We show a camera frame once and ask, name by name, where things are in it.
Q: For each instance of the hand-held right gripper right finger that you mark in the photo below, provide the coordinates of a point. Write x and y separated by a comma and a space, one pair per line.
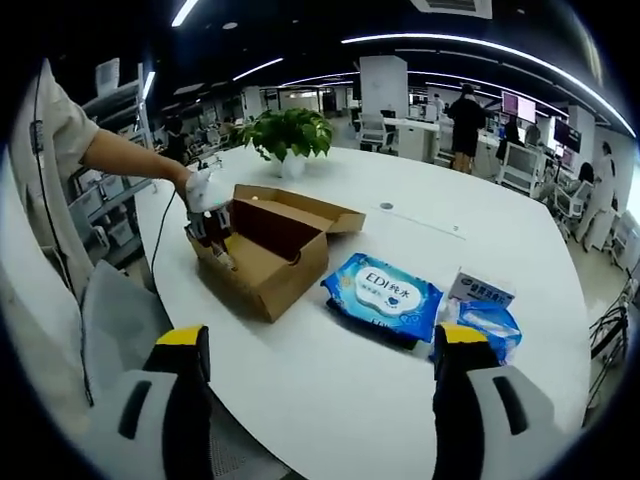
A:
460, 400

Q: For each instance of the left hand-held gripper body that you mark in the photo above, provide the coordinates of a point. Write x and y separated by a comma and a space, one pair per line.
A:
207, 192

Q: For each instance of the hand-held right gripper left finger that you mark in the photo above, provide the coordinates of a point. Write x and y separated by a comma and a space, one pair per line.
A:
180, 400

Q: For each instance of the blue soft tissue pack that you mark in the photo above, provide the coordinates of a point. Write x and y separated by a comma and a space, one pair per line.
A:
492, 327

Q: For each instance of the brown cardboard shoe box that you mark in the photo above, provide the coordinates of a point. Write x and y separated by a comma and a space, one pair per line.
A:
285, 285

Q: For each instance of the blue wet wipes pack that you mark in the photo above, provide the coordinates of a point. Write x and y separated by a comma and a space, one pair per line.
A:
385, 295

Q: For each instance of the white medicine box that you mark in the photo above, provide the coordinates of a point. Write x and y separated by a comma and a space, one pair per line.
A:
485, 290

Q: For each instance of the small dark desk object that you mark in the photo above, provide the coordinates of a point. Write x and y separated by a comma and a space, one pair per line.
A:
210, 162

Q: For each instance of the green potted plant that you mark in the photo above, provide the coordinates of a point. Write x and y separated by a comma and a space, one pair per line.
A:
290, 132

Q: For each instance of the grey metal shelf rack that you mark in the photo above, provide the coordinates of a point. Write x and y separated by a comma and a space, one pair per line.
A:
115, 105

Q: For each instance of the white office chair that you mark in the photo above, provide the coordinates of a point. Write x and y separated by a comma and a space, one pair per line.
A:
522, 167
372, 131

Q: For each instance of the grey worn device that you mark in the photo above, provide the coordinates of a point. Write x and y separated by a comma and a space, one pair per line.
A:
38, 134

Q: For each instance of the ceiling air vent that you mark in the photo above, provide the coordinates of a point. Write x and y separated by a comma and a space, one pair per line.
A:
450, 7

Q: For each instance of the dark wall screen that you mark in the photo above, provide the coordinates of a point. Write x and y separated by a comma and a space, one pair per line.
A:
567, 135

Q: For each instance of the pink wall screen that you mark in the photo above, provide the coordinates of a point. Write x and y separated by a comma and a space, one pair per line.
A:
519, 106

